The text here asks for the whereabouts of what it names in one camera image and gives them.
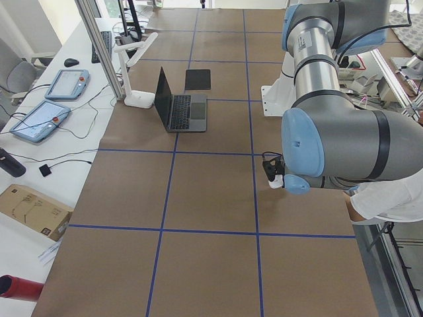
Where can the grey office chair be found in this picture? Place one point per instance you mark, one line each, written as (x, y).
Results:
(18, 76)

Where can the blue teach pendant near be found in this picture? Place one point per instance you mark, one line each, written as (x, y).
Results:
(41, 121)

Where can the blue teach pendant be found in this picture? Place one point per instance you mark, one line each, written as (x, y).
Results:
(41, 121)
(68, 84)

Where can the person in white shirt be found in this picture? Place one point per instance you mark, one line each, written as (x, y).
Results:
(398, 201)

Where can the aluminium frame post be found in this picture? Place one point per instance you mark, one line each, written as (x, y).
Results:
(89, 20)

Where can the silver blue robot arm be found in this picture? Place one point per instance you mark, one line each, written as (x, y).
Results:
(326, 141)

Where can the small black puck device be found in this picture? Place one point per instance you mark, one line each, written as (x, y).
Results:
(45, 170)

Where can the black mouse pad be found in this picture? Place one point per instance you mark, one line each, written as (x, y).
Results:
(197, 79)

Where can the black desk mouse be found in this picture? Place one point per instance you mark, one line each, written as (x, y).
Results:
(70, 62)

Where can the grey laptop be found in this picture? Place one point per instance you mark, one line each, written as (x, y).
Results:
(180, 112)

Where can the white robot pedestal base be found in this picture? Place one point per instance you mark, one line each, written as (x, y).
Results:
(280, 96)

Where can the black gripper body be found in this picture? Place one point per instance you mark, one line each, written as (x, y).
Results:
(280, 170)

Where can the red cylinder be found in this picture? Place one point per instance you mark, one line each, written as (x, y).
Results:
(20, 289)

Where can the black water bottle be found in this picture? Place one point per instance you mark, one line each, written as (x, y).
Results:
(10, 165)

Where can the cardboard box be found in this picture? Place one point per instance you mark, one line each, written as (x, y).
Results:
(36, 210)

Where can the blue teach pendant far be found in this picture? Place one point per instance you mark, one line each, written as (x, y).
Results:
(68, 84)

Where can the white computer mouse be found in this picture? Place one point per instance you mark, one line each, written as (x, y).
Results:
(278, 182)

